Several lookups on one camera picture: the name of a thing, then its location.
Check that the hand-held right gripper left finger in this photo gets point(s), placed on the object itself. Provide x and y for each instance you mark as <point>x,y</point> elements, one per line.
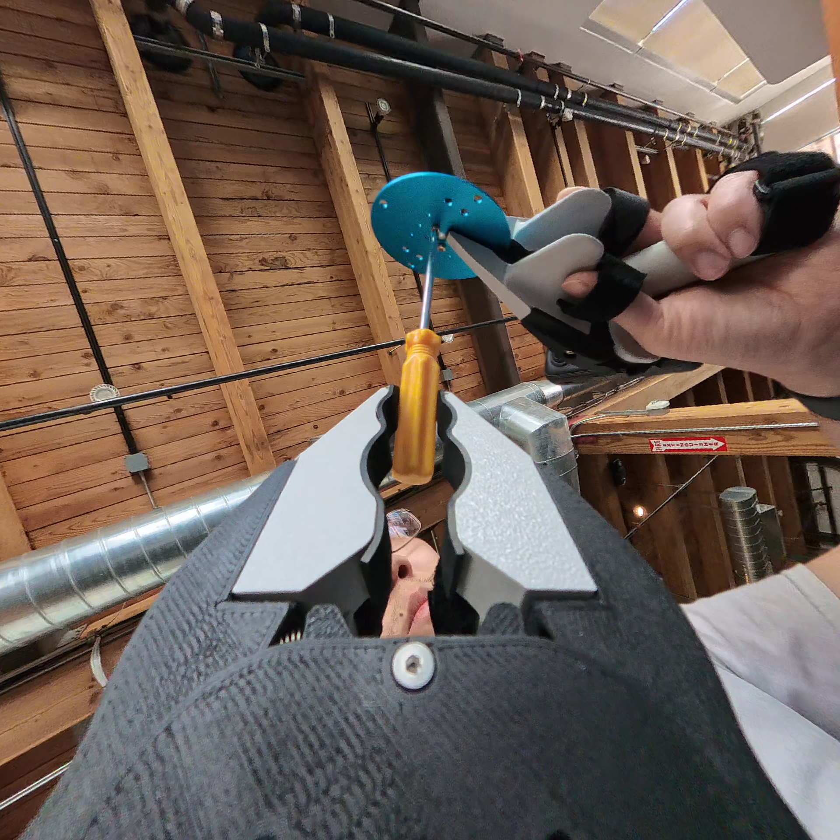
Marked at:
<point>309,525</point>

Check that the person's face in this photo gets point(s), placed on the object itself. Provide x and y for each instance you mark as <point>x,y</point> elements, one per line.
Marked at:
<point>410,591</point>

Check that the thin black conduit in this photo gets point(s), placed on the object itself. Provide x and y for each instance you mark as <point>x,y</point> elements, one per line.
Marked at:
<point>197,383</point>

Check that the silver air duct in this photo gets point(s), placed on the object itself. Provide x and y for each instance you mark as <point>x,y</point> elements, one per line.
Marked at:
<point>751,532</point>
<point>105,565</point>

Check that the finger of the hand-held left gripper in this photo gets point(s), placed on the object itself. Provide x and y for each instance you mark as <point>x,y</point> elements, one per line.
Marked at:
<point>538,282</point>
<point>565,223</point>

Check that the person's left hand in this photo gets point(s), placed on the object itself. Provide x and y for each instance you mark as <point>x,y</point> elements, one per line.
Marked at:
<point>761,315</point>

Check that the white shirt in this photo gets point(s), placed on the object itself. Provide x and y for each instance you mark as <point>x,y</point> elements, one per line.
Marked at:
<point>775,683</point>

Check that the red arrow sign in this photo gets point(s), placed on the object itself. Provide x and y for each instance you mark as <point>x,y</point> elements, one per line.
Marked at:
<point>688,445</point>

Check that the black ceiling pipe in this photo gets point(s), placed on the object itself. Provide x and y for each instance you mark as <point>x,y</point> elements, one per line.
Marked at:
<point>341,53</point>
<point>453,59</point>

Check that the small blue round plate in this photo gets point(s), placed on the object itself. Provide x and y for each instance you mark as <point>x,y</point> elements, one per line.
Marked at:
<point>420,210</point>

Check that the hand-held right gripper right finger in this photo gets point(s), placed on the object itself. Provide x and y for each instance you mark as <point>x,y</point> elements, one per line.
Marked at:
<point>519,525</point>

